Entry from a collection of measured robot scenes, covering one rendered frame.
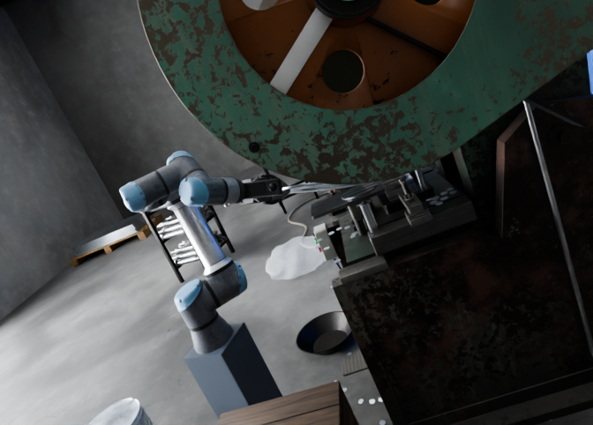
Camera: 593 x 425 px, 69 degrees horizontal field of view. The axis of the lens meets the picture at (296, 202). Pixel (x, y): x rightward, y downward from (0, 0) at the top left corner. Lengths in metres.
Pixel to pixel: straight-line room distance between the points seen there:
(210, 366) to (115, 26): 7.55
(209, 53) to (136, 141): 7.80
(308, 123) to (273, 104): 0.08
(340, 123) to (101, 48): 8.01
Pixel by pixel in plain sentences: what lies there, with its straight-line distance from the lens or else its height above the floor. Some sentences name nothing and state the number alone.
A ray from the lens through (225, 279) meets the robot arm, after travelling 1.60.
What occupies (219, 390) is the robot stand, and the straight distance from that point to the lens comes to 1.74.
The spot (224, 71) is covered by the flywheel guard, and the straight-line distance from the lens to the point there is 0.93.
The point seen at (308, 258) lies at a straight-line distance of 2.83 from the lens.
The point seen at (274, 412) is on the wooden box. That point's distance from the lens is 1.41.
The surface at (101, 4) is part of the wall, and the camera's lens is 8.82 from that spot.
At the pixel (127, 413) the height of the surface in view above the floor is 0.23.
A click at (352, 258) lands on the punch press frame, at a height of 0.65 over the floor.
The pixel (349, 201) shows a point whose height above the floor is 0.78.
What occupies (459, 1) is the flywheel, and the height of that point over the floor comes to 1.20.
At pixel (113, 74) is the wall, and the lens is 8.72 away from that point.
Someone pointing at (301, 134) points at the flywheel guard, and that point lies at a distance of 0.92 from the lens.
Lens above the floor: 1.20
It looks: 15 degrees down
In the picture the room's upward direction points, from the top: 24 degrees counter-clockwise
